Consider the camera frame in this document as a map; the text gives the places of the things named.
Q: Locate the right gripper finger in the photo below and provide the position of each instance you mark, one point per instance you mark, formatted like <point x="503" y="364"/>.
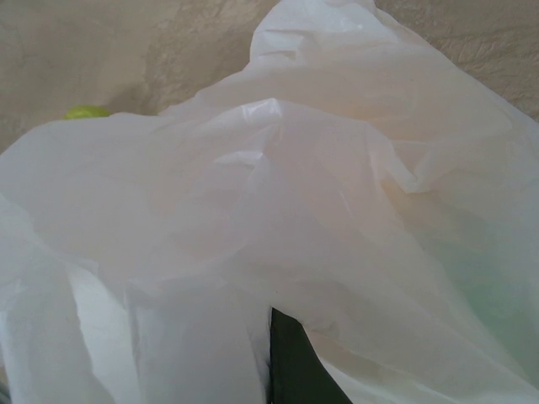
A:
<point x="295" y="370"/>

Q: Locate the white plastic bag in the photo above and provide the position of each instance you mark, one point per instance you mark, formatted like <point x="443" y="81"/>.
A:
<point x="252" y="189"/>

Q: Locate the green guava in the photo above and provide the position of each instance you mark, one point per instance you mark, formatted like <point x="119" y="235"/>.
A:
<point x="86" y="113"/>

